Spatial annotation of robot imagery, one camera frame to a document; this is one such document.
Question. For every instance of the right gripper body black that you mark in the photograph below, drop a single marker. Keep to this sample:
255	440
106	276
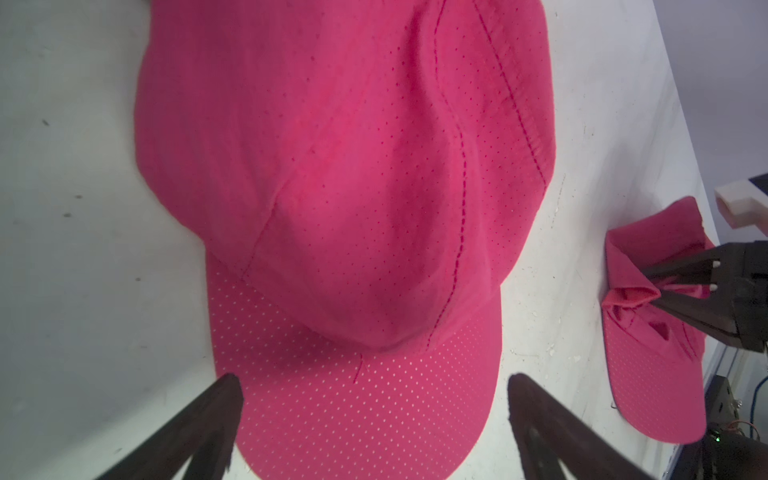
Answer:
753	288

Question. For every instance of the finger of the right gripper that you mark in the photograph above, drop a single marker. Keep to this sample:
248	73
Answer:
717	266
712	315

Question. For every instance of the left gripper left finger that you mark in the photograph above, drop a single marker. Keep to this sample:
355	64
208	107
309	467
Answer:
199	440

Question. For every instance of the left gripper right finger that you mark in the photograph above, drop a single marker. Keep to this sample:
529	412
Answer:
550	439

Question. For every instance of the pink cap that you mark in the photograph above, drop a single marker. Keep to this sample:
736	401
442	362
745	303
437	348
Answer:
654	360
363	176

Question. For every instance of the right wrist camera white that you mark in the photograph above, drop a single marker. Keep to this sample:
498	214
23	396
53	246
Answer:
744	203

